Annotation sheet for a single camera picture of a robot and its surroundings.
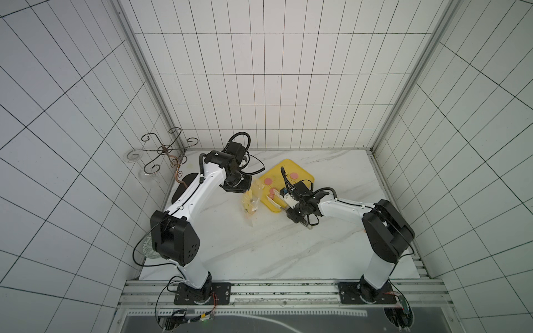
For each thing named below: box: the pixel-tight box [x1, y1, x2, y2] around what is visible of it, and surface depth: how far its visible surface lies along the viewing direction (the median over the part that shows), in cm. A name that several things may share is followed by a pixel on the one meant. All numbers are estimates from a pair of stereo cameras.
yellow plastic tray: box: [259, 159, 316, 213], surface depth 109 cm
